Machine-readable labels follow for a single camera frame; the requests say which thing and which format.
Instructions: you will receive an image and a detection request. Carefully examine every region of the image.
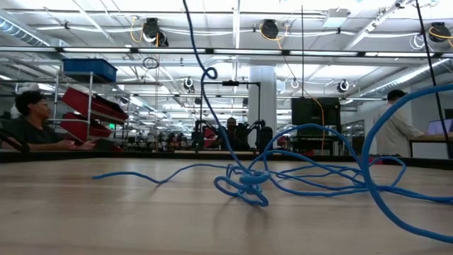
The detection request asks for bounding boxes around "yellow hanging cable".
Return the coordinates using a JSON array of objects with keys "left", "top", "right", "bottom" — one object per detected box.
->
[{"left": 313, "top": 97, "right": 326, "bottom": 152}]

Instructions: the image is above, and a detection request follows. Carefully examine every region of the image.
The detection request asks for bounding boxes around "shelf rack with red bins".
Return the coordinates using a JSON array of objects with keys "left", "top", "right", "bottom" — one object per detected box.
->
[{"left": 52, "top": 70, "right": 131, "bottom": 153}]

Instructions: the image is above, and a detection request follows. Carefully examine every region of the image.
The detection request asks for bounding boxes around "black equipment cabinet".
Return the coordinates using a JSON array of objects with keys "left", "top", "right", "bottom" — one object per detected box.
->
[{"left": 290, "top": 96, "right": 342, "bottom": 157}]

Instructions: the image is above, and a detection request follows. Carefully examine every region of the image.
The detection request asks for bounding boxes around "blue plastic bin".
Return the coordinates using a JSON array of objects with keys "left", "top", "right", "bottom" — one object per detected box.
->
[{"left": 62, "top": 58, "right": 118, "bottom": 84}]

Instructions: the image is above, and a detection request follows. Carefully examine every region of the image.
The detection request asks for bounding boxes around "silver ventilation duct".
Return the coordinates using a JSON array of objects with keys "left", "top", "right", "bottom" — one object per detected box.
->
[{"left": 0, "top": 16, "right": 50, "bottom": 47}]

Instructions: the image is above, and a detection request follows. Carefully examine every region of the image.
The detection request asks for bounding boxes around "wooden desk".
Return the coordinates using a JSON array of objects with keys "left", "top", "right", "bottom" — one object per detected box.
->
[{"left": 408, "top": 133, "right": 453, "bottom": 159}]

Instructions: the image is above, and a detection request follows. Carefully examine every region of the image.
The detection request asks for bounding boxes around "black ceiling cable reel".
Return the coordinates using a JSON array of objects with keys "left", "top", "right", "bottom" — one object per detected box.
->
[
  {"left": 260, "top": 19, "right": 280, "bottom": 40},
  {"left": 143, "top": 17, "right": 169, "bottom": 47},
  {"left": 428, "top": 21, "right": 452, "bottom": 43}
]

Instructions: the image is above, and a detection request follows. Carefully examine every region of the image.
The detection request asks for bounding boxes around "white pillar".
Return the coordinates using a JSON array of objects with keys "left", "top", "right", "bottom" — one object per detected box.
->
[{"left": 248, "top": 64, "right": 278, "bottom": 149}]

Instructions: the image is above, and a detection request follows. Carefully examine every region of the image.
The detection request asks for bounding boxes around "black diagonal cable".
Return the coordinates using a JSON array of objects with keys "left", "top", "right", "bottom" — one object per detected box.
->
[{"left": 414, "top": 0, "right": 453, "bottom": 159}]

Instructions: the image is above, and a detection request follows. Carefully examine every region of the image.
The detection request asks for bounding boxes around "black cylinder stand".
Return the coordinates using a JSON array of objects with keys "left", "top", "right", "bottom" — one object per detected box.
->
[{"left": 257, "top": 126, "right": 275, "bottom": 157}]

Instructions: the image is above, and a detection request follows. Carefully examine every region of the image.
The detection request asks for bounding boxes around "long ceiling light strip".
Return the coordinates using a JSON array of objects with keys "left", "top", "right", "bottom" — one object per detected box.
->
[{"left": 0, "top": 45, "right": 453, "bottom": 59}]

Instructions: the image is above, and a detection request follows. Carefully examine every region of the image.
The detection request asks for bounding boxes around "black gantry frame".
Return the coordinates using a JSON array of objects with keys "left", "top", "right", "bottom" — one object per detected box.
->
[{"left": 199, "top": 80, "right": 262, "bottom": 152}]

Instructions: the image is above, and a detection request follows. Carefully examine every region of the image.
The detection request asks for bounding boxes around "person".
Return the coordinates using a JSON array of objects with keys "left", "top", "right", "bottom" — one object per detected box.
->
[
  {"left": 374, "top": 89, "right": 425, "bottom": 157},
  {"left": 212, "top": 116, "right": 251, "bottom": 152},
  {"left": 0, "top": 90, "right": 96, "bottom": 152}
]

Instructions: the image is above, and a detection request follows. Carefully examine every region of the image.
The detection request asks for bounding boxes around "blue cord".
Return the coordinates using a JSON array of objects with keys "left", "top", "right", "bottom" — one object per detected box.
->
[{"left": 92, "top": 0, "right": 453, "bottom": 245}]

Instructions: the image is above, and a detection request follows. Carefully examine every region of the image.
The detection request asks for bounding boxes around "open laptop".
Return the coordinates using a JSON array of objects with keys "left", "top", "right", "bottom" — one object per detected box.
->
[{"left": 426, "top": 118, "right": 453, "bottom": 135}]

